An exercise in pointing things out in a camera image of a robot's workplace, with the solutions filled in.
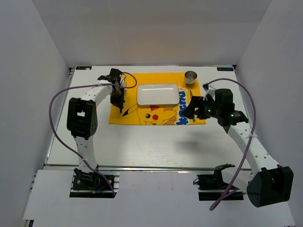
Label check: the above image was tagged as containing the metal cup with paper sleeve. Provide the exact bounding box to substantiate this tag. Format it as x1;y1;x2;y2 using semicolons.
184;70;197;87

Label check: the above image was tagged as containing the white rectangular plate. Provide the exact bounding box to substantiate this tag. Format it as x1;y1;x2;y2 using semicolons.
137;84;179;105

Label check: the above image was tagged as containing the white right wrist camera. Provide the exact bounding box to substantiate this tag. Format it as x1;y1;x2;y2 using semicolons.
203;83;216;100

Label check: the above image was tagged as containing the aluminium table frame rail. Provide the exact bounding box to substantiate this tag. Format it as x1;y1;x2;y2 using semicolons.
45;66;245;170

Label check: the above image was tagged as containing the knife with teal handle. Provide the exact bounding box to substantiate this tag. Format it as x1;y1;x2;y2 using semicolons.
189;89;196;122

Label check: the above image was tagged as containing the yellow Pikachu cloth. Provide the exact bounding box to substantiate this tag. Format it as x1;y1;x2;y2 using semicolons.
109;72;206;125

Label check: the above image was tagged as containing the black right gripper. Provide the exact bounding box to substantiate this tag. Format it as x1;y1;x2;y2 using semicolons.
181;96;221;120

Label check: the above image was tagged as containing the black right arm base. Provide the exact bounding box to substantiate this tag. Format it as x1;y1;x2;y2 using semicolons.
193;174;244;201

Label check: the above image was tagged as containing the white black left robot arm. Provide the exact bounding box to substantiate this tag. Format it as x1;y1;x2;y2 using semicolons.
67;69;125;189

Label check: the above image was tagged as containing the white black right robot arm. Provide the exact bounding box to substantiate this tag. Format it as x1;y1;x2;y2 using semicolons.
182;88;294;207

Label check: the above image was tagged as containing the teal handled cutlery piece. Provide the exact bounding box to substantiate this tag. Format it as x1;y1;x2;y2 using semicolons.
120;77;127;89

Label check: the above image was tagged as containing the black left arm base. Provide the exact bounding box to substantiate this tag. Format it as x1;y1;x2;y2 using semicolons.
69;168;117;199

